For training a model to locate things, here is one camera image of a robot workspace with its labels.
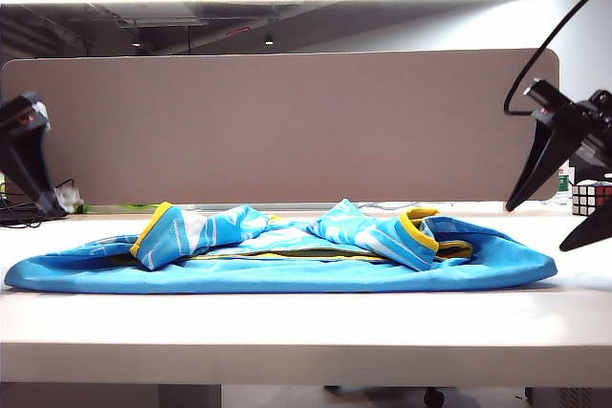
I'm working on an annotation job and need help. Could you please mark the clear bottle green label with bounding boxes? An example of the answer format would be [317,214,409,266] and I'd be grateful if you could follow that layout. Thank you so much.
[556,161,574,207]

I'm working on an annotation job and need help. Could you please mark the flat black desk device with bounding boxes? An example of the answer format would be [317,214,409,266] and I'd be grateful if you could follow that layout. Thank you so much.
[0,205,71,225]

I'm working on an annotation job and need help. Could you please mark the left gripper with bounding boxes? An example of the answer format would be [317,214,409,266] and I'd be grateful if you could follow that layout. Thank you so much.
[0,91,85,217]

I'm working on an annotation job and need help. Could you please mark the blue and yellow jersey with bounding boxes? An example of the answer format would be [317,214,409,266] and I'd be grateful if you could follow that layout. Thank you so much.
[4,197,559,295]

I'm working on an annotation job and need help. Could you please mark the green flat item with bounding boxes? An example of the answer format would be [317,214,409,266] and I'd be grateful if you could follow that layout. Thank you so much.
[71,203,166,216]

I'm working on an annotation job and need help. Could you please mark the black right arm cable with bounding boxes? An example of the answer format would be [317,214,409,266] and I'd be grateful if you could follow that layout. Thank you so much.
[503,0,612,117]

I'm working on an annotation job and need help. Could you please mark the brown desk divider panel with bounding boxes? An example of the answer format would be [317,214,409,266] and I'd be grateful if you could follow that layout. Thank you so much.
[1,48,560,206]

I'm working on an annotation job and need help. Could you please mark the rubik's cube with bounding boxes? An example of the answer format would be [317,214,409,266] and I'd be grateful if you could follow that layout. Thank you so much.
[571,181,612,219]

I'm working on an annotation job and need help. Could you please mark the thin black cable loops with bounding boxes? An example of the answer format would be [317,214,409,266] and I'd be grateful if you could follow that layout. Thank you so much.
[0,178,77,230]

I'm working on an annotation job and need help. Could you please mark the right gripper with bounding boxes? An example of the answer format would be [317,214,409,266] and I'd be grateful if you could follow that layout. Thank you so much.
[505,77,612,252]

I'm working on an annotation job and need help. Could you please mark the grey table leg panel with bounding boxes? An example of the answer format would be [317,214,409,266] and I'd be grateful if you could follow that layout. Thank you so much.
[157,383,224,408]

